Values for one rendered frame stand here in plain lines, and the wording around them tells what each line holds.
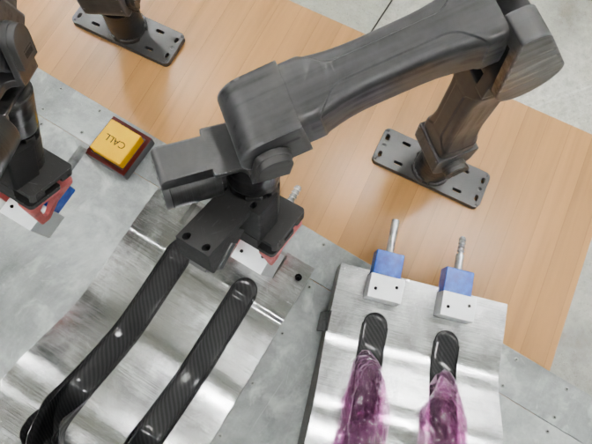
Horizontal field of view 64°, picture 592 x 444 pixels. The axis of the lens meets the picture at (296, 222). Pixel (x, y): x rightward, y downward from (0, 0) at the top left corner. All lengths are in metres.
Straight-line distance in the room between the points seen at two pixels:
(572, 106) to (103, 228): 1.75
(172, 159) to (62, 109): 0.50
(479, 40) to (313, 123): 0.15
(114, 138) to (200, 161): 0.40
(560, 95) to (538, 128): 1.14
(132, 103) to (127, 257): 0.31
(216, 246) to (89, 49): 0.59
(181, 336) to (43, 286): 0.26
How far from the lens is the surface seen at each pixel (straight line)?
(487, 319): 0.78
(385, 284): 0.71
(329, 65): 0.41
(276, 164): 0.40
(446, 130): 0.65
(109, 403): 0.68
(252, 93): 0.42
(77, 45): 1.00
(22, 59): 0.52
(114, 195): 0.84
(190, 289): 0.69
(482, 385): 0.77
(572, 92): 2.14
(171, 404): 0.68
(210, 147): 0.46
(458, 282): 0.75
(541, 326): 0.88
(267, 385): 0.76
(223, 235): 0.48
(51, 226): 0.73
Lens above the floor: 1.56
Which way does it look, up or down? 75 degrees down
